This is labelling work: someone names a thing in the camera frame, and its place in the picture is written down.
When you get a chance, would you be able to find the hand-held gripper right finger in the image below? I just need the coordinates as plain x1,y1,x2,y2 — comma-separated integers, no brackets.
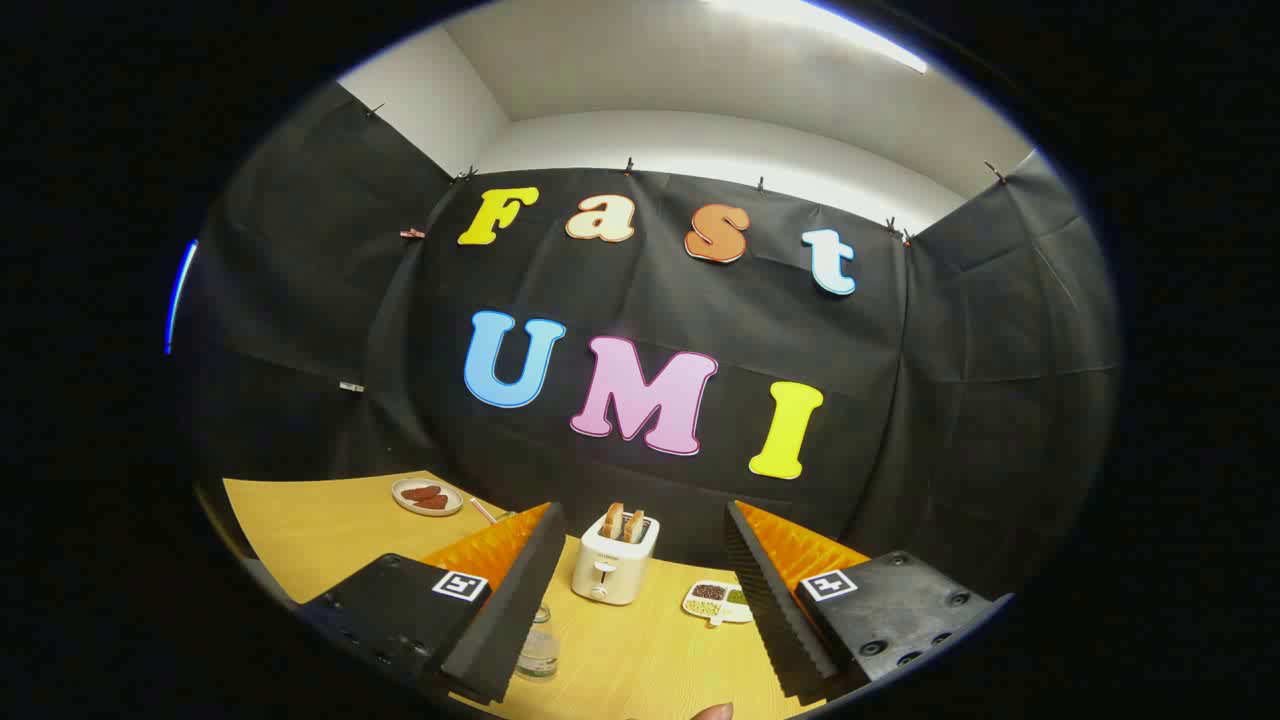
722,500,1016,703

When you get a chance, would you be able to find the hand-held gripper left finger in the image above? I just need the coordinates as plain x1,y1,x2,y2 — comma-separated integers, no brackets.
296,500,569,705

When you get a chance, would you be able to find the clear plastic juice bottle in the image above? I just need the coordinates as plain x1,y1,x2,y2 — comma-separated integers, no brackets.
517,603,561,683

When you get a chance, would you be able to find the white divided spice dish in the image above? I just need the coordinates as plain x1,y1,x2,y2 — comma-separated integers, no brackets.
682,580,756,629

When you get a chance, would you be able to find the cream white toaster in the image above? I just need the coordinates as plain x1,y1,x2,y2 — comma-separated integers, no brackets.
571,510,661,607

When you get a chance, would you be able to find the small white round plate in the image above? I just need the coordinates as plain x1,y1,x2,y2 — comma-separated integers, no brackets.
391,477,465,517

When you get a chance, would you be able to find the wooden table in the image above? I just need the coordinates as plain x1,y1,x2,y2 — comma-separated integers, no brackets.
222,470,831,720

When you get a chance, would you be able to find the black backdrop cloth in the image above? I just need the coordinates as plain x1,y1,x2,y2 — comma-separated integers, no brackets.
175,80,1121,601

